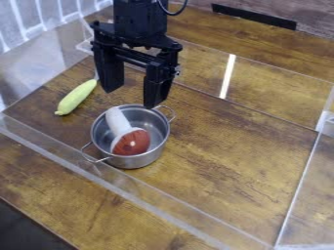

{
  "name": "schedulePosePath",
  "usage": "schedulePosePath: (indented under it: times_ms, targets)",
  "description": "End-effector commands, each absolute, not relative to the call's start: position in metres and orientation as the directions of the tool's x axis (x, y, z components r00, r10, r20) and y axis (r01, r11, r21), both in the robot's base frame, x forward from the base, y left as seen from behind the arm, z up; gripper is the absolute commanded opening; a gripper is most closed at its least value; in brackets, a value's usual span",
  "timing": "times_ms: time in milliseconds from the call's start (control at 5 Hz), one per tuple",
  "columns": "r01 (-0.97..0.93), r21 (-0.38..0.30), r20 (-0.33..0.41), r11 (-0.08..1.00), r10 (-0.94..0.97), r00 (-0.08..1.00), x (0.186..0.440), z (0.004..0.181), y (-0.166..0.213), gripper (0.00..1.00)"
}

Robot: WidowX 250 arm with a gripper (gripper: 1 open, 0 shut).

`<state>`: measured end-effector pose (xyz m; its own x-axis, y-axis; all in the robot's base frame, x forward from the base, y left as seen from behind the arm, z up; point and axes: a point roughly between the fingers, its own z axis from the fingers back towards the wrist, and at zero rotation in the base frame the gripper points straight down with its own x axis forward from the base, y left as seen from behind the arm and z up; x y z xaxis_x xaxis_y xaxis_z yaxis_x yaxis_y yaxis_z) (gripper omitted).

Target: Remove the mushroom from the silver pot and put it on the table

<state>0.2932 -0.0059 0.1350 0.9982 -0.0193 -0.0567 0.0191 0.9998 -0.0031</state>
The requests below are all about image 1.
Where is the clear acrylic tray wall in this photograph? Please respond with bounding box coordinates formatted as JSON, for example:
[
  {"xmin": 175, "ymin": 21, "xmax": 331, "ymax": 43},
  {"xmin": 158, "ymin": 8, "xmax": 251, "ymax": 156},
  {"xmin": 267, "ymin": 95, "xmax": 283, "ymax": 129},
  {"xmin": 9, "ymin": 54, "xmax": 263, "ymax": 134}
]
[{"xmin": 0, "ymin": 113, "xmax": 334, "ymax": 250}]

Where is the yellow-green handled scoop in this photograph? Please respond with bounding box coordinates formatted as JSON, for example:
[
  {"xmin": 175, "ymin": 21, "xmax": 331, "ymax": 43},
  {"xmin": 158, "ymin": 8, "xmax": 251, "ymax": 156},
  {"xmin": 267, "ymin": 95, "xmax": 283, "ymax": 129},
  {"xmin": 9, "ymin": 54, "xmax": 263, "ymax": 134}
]
[{"xmin": 55, "ymin": 79, "xmax": 96, "ymax": 116}]

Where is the clear acrylic triangle bracket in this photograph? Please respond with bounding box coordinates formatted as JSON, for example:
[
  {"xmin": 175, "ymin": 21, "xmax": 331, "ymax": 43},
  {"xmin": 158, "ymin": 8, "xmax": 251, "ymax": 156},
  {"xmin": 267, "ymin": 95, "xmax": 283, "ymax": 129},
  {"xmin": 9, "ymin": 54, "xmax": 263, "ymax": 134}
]
[{"xmin": 76, "ymin": 20, "xmax": 93, "ymax": 55}]

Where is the red and white toy mushroom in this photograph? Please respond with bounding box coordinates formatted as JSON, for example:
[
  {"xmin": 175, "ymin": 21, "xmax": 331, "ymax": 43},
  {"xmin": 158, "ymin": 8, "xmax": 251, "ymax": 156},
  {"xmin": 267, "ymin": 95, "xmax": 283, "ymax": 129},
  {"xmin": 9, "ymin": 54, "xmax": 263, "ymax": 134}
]
[{"xmin": 105, "ymin": 106, "xmax": 150, "ymax": 156}]

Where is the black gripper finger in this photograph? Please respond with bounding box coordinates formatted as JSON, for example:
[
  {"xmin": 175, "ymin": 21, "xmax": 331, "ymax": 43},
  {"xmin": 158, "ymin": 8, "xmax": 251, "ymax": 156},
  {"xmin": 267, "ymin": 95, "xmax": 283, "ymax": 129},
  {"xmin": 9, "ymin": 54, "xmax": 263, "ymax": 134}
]
[
  {"xmin": 92, "ymin": 43, "xmax": 124, "ymax": 93},
  {"xmin": 143, "ymin": 62, "xmax": 175, "ymax": 108}
]

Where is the black strip on table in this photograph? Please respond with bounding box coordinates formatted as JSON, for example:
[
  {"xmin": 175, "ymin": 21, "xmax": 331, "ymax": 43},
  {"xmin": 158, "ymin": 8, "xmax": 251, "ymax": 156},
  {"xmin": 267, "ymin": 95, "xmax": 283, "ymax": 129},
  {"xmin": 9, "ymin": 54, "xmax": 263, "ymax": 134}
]
[{"xmin": 211, "ymin": 3, "xmax": 298, "ymax": 30}]

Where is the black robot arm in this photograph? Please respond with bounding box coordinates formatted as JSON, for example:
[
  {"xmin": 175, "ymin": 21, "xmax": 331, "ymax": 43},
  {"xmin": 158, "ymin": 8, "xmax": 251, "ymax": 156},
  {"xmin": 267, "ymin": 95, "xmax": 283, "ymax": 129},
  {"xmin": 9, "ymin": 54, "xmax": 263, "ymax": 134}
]
[{"xmin": 89, "ymin": 0, "xmax": 183, "ymax": 108}]

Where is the silver metal pot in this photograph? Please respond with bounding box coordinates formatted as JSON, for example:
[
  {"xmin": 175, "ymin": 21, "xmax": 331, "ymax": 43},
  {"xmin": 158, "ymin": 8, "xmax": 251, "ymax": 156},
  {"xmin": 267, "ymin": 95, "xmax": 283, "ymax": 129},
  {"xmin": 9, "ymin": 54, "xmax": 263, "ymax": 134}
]
[{"xmin": 83, "ymin": 104, "xmax": 176, "ymax": 169}]

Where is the black cable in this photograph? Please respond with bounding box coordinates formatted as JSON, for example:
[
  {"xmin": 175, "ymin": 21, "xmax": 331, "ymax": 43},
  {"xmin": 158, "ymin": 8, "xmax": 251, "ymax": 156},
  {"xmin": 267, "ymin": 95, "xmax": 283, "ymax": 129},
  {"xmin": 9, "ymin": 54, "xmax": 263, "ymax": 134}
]
[{"xmin": 156, "ymin": 0, "xmax": 190, "ymax": 17}]

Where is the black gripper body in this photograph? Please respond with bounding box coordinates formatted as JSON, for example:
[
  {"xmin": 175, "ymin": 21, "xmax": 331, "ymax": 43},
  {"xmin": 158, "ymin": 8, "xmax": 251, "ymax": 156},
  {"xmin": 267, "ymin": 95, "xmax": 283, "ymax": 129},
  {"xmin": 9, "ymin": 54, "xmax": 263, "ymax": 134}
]
[{"xmin": 89, "ymin": 21, "xmax": 183, "ymax": 76}]

